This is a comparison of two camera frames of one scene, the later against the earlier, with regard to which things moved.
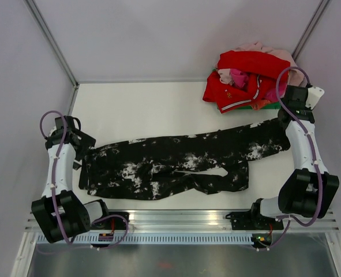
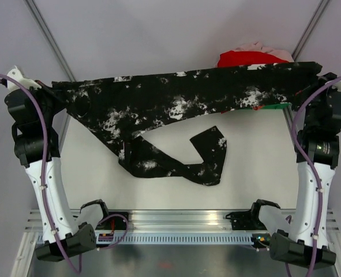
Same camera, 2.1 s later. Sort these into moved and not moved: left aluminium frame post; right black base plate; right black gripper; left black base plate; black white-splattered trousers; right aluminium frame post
Moved: right black gripper; black white-splattered trousers
Not moved: left black base plate; left aluminium frame post; right aluminium frame post; right black base plate
